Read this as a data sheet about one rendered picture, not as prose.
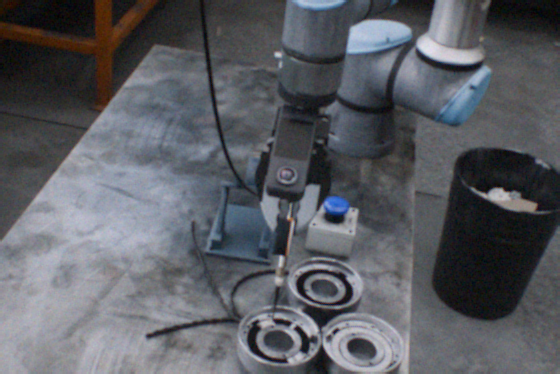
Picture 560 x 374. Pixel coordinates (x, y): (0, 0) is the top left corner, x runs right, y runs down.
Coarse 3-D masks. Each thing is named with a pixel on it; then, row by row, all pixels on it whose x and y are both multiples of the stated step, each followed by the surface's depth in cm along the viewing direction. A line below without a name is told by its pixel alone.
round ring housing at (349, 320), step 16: (336, 320) 99; (352, 320) 101; (368, 320) 101; (352, 336) 99; (368, 336) 99; (384, 336) 99; (400, 336) 98; (320, 352) 97; (352, 352) 100; (368, 352) 100; (400, 352) 97; (336, 368) 94
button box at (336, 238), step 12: (324, 216) 117; (348, 216) 118; (312, 228) 115; (324, 228) 115; (336, 228) 115; (348, 228) 115; (312, 240) 116; (324, 240) 116; (336, 240) 115; (348, 240) 115; (324, 252) 117; (336, 252) 116; (348, 252) 116
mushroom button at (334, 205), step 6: (330, 198) 116; (336, 198) 116; (324, 204) 115; (330, 204) 115; (336, 204) 115; (342, 204) 115; (348, 204) 116; (330, 210) 114; (336, 210) 114; (342, 210) 114; (348, 210) 115; (336, 216) 116
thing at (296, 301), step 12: (300, 264) 108; (312, 264) 110; (324, 264) 110; (336, 264) 109; (288, 276) 105; (312, 276) 108; (324, 276) 108; (348, 276) 108; (288, 288) 105; (312, 288) 108; (324, 288) 109; (336, 288) 107; (360, 288) 105; (288, 300) 105; (300, 300) 102; (324, 300) 104; (336, 300) 104; (360, 300) 105; (312, 312) 102; (324, 312) 101; (336, 312) 102; (348, 312) 103; (324, 324) 103
